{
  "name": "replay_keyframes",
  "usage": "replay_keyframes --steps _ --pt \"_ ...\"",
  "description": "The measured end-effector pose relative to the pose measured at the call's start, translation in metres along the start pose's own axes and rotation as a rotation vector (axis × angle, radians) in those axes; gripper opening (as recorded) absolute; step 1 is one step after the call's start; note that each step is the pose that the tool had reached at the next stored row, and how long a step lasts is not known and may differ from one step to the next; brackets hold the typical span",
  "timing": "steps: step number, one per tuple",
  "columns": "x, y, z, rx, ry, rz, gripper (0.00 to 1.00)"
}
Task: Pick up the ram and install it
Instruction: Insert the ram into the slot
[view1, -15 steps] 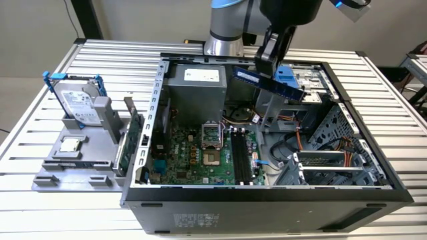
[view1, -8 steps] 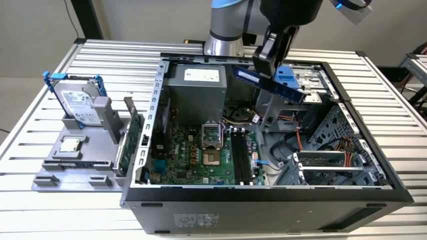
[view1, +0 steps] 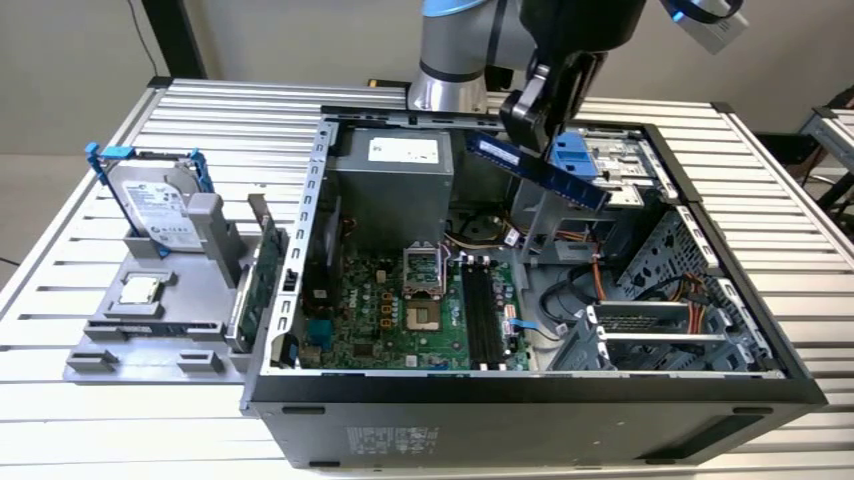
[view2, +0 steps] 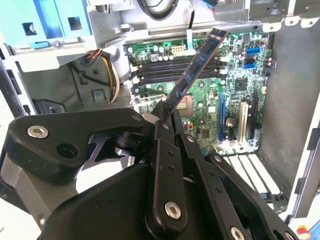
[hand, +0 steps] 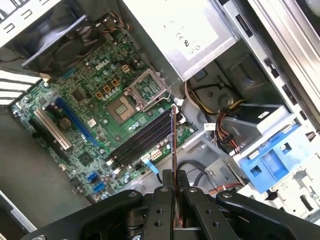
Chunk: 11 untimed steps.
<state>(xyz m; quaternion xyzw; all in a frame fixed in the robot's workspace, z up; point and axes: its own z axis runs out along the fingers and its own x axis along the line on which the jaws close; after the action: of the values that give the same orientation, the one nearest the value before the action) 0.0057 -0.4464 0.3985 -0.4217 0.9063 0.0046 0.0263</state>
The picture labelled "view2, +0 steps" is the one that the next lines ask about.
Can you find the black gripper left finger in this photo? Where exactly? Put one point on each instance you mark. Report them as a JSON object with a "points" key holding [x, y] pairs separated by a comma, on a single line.
{"points": [[50, 140]]}

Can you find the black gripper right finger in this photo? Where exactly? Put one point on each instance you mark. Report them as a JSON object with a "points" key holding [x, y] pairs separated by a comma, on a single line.
{"points": [[215, 180]]}

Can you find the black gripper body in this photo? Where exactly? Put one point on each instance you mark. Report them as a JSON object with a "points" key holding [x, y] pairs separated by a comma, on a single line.
{"points": [[100, 215]]}

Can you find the blue RAM stick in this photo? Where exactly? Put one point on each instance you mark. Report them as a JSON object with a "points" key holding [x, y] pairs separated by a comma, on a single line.
{"points": [[197, 65]]}

